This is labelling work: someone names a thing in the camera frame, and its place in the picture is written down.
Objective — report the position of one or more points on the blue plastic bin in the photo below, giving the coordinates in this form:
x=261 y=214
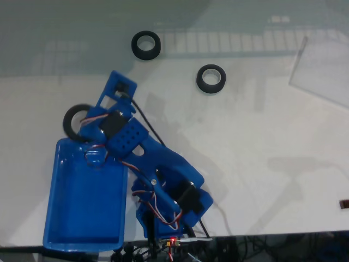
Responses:
x=81 y=207

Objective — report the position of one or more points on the blue camera mount frame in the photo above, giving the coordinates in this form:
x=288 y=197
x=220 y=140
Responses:
x=120 y=77

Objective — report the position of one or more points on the black table clamp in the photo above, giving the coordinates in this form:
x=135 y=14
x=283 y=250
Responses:
x=150 y=229

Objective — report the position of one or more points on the small dark brown object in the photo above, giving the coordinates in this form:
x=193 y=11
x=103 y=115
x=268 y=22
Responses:
x=344 y=204

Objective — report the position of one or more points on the black tape roll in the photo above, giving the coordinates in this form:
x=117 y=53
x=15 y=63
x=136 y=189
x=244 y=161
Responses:
x=67 y=122
x=210 y=89
x=145 y=56

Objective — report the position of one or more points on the controller board with red light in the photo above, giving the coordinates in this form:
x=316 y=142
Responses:
x=171 y=241

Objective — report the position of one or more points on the clear acrylic sheet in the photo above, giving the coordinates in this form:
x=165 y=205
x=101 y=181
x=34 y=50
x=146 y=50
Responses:
x=321 y=71

